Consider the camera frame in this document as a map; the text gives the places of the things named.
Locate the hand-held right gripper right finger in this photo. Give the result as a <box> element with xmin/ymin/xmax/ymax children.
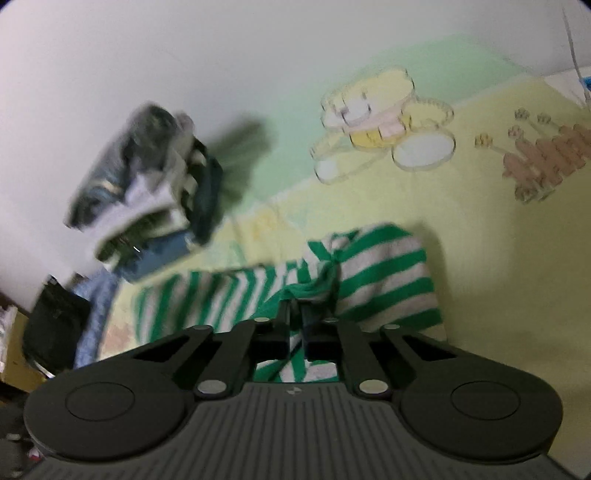
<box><xmin>301</xmin><ymin>305</ymin><xmax>458</xmax><ymax>400</ymax></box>

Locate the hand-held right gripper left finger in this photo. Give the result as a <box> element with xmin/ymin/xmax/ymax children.
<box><xmin>131</xmin><ymin>299</ymin><xmax>293</xmax><ymax>400</ymax></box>

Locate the green white striped garment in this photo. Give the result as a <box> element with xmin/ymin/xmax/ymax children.
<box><xmin>131</xmin><ymin>223</ymin><xmax>448</xmax><ymax>384</ymax></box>

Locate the stack of folded clothes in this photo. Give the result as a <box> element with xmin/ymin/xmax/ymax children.
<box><xmin>65</xmin><ymin>104</ymin><xmax>225</xmax><ymax>284</ymax></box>

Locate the yellow green printed blanket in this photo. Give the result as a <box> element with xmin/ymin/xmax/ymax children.
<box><xmin>97</xmin><ymin>34</ymin><xmax>591</xmax><ymax>462</ymax></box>

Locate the blue patterned cloth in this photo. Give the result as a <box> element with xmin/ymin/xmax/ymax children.
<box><xmin>71</xmin><ymin>270</ymin><xmax>122</xmax><ymax>370</ymax></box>

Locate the black bag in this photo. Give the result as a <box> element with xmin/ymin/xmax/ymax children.
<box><xmin>21</xmin><ymin>274</ymin><xmax>92</xmax><ymax>379</ymax></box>

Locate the white blue-printed object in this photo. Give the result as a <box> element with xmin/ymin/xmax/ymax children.
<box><xmin>542</xmin><ymin>65</ymin><xmax>591</xmax><ymax>110</ymax></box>

